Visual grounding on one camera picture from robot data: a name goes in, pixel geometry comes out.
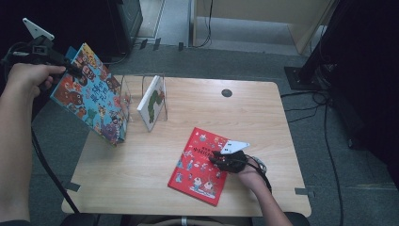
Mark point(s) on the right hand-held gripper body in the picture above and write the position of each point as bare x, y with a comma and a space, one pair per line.
233, 161

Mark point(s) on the black floor tape strip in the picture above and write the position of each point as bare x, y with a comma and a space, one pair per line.
156, 44
143, 44
180, 46

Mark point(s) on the grey tape piece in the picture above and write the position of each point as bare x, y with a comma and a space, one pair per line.
304, 192
73, 187

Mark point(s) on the red picture book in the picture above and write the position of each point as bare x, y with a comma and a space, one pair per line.
194, 175

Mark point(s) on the black metal stand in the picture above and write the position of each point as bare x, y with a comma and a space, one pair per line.
301, 77

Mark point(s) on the silver wristwatch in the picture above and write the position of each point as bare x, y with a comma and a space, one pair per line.
260, 163

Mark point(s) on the light blue monsters picture book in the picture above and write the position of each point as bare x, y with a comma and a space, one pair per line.
94, 106

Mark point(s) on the black cabinet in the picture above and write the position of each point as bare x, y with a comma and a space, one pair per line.
125, 22

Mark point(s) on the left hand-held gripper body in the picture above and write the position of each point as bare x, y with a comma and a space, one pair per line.
40, 51

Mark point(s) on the clear acrylic book rack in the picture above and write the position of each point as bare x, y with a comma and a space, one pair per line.
147, 80

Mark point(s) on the person's left hand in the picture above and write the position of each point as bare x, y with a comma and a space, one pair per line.
28, 78

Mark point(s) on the person's right hand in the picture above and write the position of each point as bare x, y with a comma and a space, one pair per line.
252, 177

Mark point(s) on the black round table grommet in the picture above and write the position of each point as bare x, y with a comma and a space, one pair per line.
226, 93

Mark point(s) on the white caterpillar picture book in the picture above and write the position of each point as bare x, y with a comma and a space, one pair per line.
153, 103

